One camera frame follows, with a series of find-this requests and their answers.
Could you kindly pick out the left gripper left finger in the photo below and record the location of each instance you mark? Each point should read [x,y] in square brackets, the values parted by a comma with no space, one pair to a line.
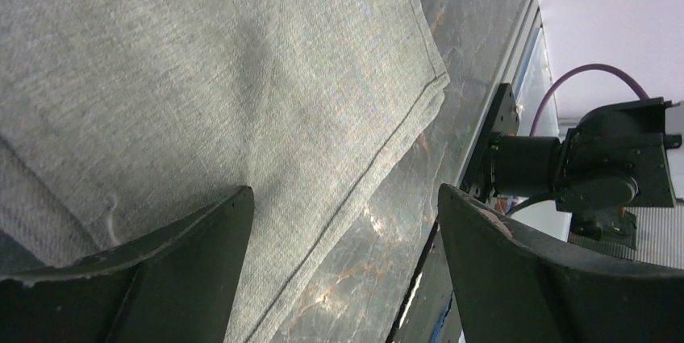
[175,284]

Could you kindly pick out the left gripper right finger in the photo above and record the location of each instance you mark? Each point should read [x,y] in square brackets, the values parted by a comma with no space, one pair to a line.
[513,283]

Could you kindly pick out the grey cloth napkin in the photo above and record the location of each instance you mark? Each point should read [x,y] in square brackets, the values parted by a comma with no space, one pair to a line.
[120,116]

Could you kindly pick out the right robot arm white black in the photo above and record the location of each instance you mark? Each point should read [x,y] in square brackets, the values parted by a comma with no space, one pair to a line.
[618,157]

